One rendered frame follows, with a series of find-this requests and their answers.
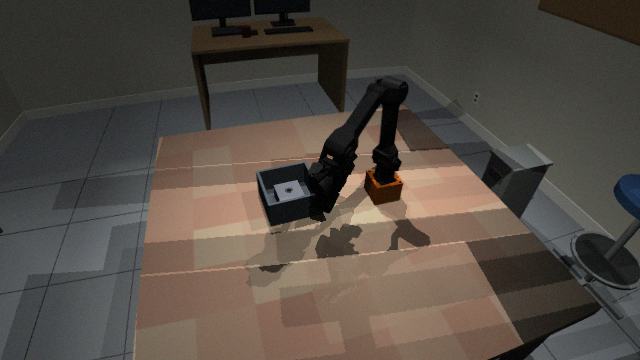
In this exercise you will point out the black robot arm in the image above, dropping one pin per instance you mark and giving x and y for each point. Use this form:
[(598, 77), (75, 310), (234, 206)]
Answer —
[(325, 174)]

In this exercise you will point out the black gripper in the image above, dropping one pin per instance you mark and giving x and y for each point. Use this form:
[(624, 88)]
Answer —
[(327, 203)]

